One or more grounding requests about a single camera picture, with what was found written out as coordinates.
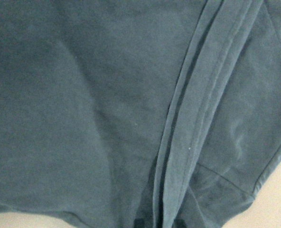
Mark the black printed t-shirt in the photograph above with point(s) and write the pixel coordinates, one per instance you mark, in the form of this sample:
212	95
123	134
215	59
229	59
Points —
138	113

